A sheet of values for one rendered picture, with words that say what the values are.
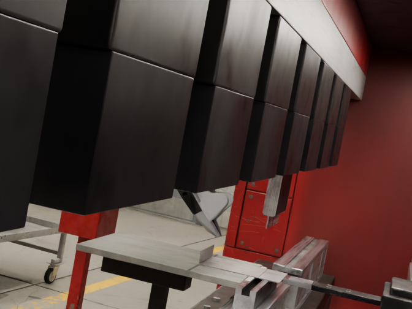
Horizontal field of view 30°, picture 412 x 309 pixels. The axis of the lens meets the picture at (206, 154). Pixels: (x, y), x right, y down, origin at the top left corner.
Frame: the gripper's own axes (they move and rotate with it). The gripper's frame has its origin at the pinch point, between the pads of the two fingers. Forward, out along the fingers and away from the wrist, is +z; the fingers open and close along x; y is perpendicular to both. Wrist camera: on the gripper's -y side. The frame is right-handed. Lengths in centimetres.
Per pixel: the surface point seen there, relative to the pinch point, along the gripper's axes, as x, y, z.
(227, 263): 1.1, -0.4, 5.7
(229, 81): -62, 24, -8
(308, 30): -27.9, 30.1, -14.6
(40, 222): 334, -192, -69
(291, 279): -1.7, 8.1, 12.5
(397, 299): -6.1, 21.3, 21.5
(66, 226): 153, -93, -34
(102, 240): -3.0, -16.2, -7.4
